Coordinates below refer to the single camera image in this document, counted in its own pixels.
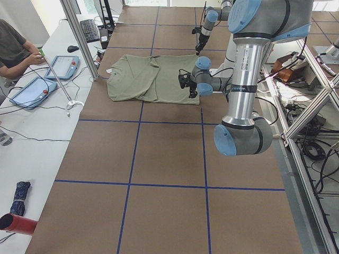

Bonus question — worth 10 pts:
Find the olive green long-sleeve shirt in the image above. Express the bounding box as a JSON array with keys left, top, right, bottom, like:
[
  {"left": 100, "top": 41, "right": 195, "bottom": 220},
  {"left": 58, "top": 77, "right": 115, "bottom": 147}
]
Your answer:
[{"left": 106, "top": 55, "right": 200, "bottom": 105}]

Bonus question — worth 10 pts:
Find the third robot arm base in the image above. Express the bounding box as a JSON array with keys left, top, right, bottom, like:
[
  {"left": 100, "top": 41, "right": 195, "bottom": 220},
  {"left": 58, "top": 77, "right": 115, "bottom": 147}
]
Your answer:
[{"left": 314, "top": 38, "right": 338, "bottom": 65}]

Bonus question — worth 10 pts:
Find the black power adapter brick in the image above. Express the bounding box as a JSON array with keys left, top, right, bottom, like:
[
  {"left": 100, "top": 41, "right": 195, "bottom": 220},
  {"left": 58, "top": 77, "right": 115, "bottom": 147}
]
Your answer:
[{"left": 99, "top": 28, "right": 110, "bottom": 49}]

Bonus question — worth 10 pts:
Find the brown leather box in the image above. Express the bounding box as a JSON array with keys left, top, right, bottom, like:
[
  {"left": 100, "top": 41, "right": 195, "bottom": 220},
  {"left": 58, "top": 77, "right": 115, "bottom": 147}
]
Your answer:
[{"left": 271, "top": 51, "right": 309, "bottom": 82}]

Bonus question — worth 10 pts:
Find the brown paper table mat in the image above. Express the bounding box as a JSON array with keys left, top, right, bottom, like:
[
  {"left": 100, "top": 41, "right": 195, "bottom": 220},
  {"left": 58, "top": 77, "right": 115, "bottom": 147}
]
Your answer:
[{"left": 27, "top": 7, "right": 302, "bottom": 253}]

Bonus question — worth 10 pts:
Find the black keyboard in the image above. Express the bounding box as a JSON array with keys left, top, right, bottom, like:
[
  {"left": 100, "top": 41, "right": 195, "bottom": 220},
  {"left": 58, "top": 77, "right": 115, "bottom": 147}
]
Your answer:
[{"left": 79, "top": 19, "right": 100, "bottom": 43}]

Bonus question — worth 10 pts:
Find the long metal reacher stick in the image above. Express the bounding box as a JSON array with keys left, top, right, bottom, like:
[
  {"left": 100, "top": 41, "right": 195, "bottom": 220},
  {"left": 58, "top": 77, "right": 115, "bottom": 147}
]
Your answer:
[{"left": 39, "top": 49, "right": 84, "bottom": 117}]

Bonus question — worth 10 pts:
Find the black computer mouse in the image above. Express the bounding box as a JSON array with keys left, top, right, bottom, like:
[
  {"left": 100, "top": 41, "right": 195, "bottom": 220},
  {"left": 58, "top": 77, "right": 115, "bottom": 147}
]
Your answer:
[{"left": 67, "top": 46, "right": 79, "bottom": 53}]

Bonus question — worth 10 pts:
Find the upper blue teach pendant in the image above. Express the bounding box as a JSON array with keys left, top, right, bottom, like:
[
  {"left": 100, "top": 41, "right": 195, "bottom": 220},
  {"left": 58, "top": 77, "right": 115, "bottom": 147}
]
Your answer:
[{"left": 51, "top": 56, "right": 79, "bottom": 80}]

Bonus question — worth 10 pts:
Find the blue teach pendant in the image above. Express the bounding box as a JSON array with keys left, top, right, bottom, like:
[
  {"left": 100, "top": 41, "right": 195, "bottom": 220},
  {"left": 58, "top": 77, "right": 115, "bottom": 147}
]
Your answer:
[
  {"left": 10, "top": 77, "right": 57, "bottom": 110},
  {"left": 51, "top": 56, "right": 79, "bottom": 80}
]

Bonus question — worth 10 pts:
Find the lower blue teach pendant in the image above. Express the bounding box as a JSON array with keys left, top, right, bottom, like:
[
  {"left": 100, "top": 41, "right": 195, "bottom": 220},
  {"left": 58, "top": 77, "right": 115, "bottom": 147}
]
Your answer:
[{"left": 10, "top": 77, "right": 57, "bottom": 110}]

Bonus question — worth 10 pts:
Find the seated person dark shirt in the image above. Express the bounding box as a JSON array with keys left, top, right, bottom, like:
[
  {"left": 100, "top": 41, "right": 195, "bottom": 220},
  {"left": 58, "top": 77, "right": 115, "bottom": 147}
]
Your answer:
[{"left": 1, "top": 19, "right": 45, "bottom": 80}]

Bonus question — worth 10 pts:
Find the folded dark blue umbrella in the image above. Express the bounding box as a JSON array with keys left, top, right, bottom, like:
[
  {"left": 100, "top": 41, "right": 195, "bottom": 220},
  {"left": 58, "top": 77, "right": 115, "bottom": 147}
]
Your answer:
[{"left": 10, "top": 181, "right": 31, "bottom": 216}]

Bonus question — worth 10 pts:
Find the red cylinder tube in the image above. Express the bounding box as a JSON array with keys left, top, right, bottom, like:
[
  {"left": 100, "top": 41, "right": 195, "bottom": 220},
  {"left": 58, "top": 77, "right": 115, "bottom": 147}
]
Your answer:
[{"left": 1, "top": 213, "right": 38, "bottom": 235}]

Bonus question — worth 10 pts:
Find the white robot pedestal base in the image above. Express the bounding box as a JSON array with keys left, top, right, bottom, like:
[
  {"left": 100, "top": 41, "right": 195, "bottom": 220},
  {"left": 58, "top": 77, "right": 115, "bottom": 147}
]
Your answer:
[{"left": 208, "top": 39, "right": 249, "bottom": 94}]

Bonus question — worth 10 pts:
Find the aluminium frame post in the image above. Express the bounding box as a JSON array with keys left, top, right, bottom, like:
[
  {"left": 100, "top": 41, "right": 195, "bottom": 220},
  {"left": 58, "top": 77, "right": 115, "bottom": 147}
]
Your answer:
[{"left": 60, "top": 0, "right": 100, "bottom": 81}]

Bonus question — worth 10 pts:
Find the aluminium frame rack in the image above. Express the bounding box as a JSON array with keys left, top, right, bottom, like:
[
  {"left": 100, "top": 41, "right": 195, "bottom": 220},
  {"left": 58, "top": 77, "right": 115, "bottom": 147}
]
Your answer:
[{"left": 260, "top": 34, "right": 338, "bottom": 253}]

